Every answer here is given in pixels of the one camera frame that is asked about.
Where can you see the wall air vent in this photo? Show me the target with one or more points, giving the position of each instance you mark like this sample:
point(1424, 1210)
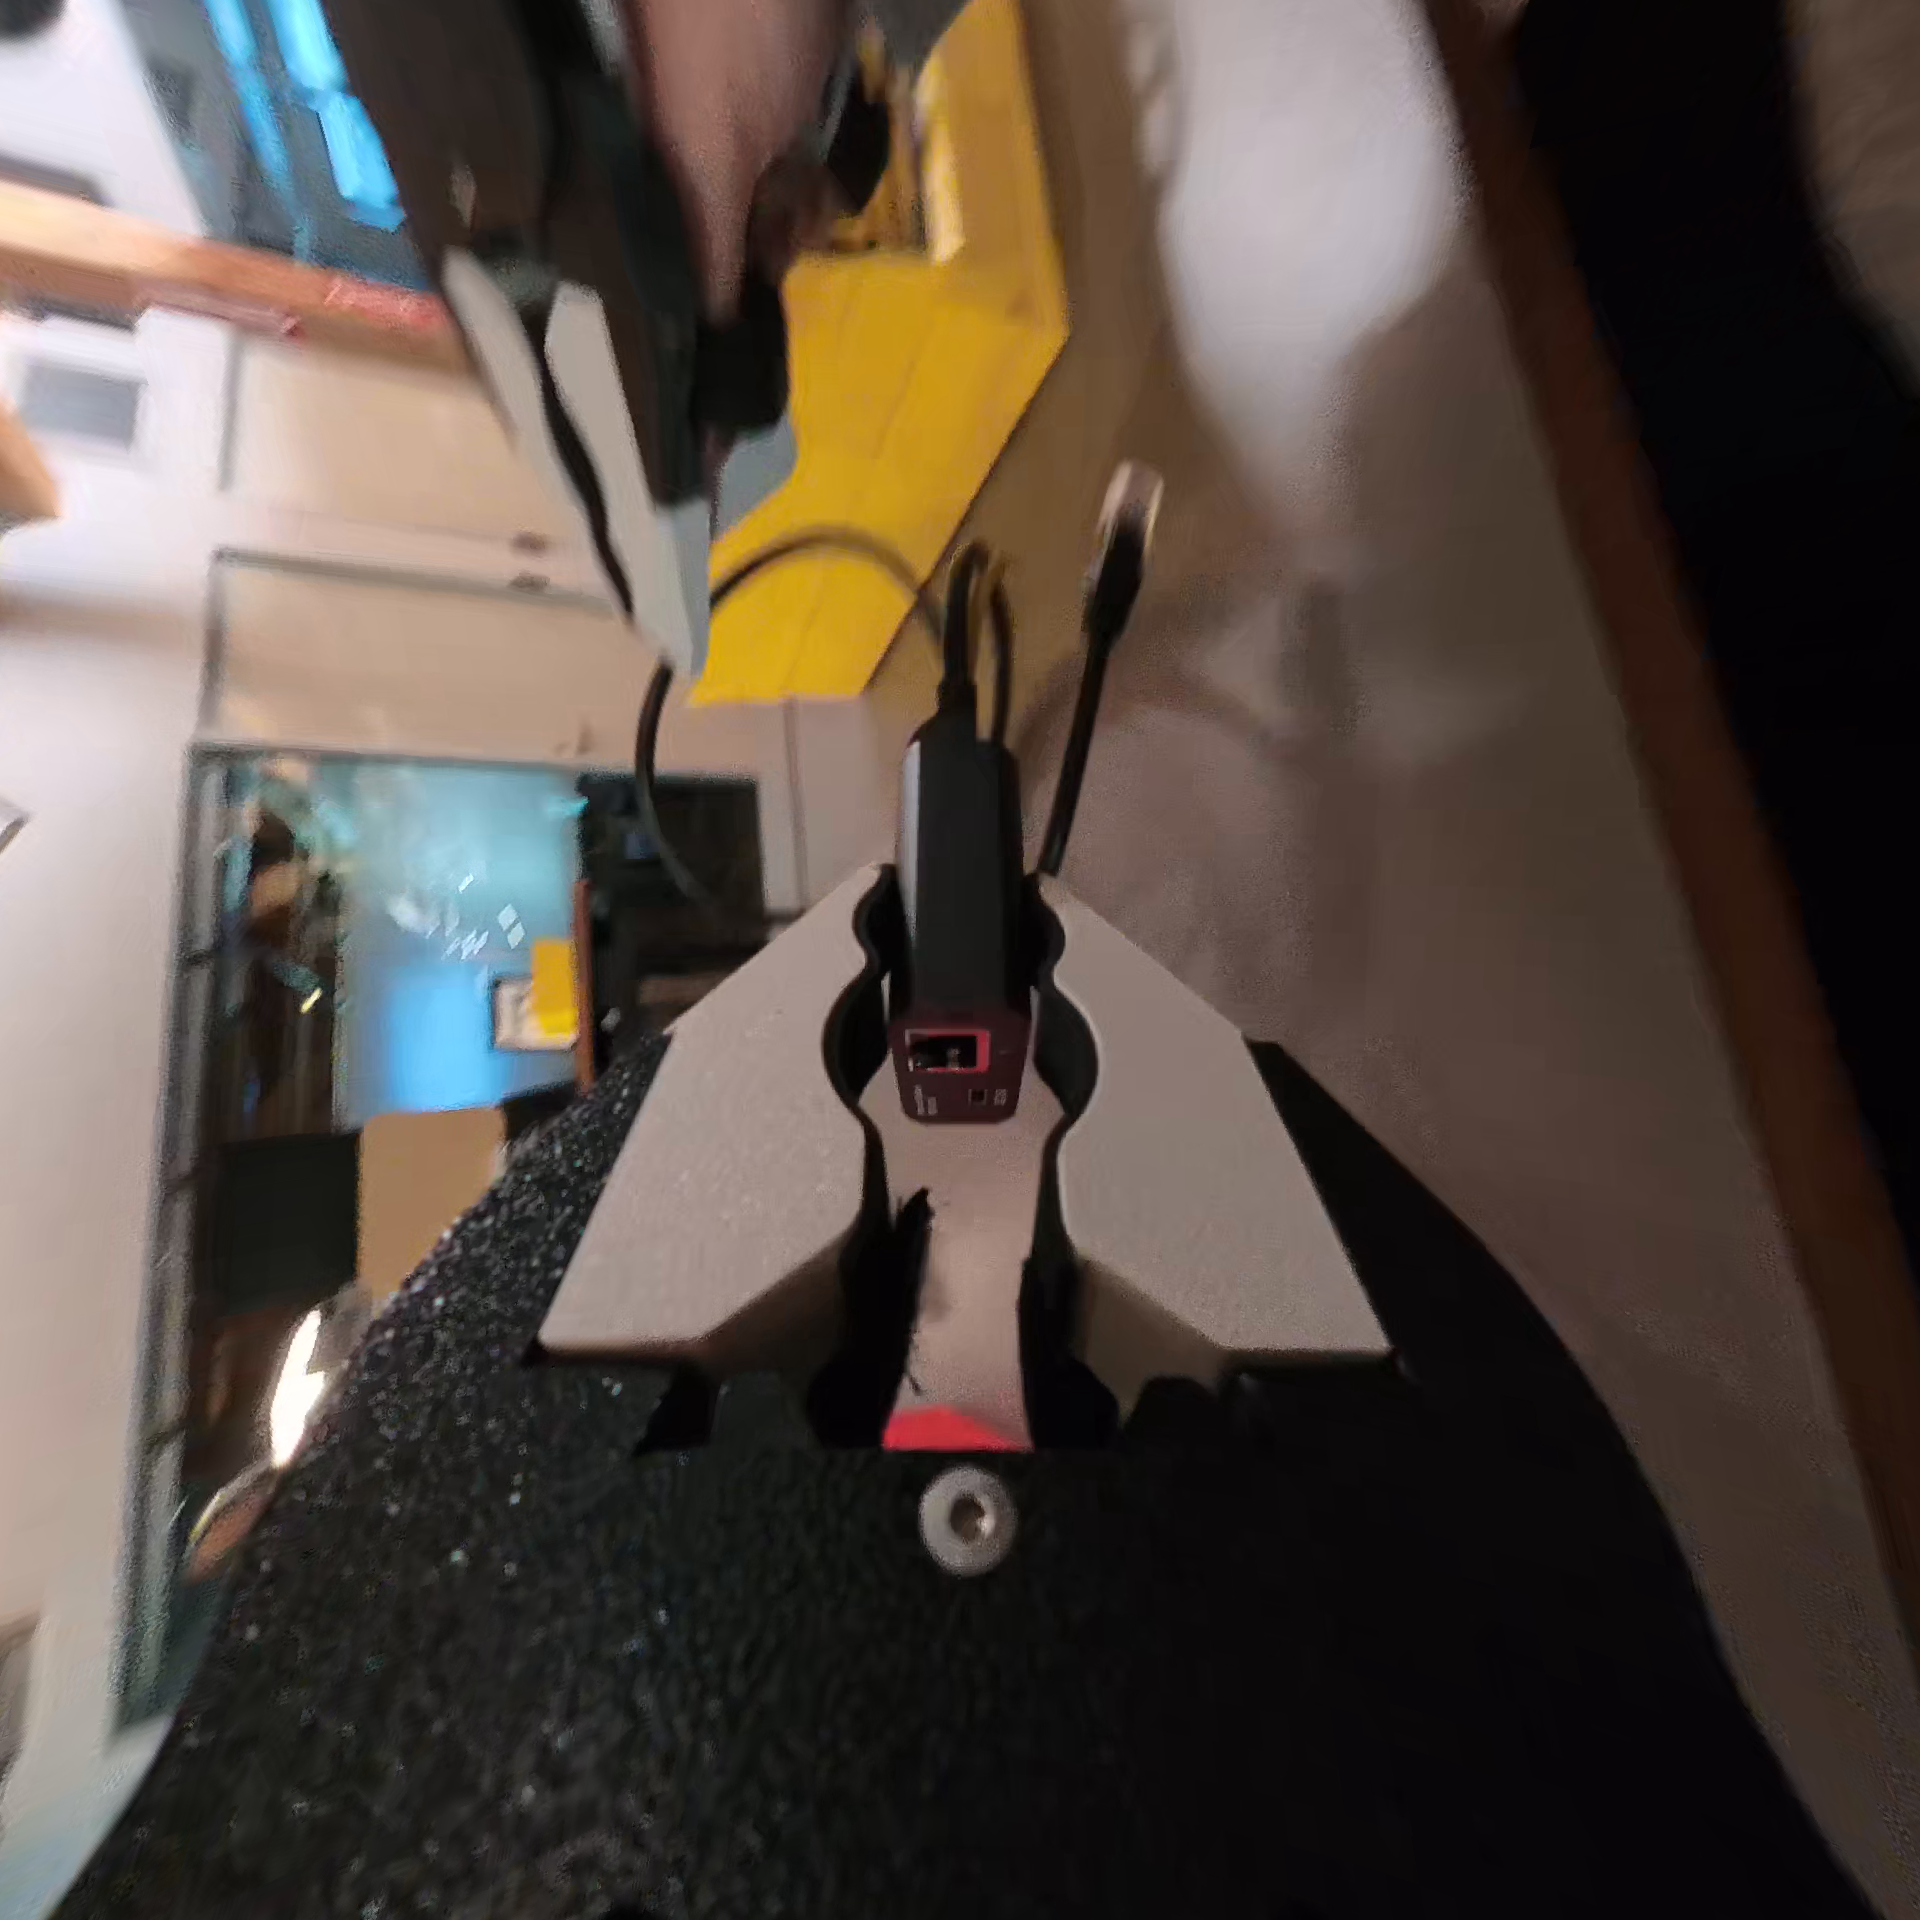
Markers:
point(78, 403)

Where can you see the person's right hand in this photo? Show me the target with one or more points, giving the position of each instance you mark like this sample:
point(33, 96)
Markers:
point(735, 120)

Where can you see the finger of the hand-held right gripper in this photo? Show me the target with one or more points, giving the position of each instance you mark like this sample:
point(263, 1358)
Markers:
point(504, 374)
point(630, 481)

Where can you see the framed tag sign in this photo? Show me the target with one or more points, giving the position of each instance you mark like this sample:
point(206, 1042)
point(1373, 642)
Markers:
point(512, 1018)

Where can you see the yellow plastic bin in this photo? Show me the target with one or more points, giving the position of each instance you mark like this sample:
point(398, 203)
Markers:
point(885, 374)

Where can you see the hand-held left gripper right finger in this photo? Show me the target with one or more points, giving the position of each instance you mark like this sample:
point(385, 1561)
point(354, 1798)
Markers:
point(1201, 1200)

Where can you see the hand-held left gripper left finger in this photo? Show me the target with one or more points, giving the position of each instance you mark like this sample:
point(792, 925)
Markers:
point(705, 1200)

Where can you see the wooden post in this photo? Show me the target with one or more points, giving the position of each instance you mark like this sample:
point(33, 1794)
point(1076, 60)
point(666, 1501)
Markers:
point(225, 270)

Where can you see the black ethernet splitter box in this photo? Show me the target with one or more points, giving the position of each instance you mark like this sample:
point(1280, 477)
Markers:
point(960, 930)

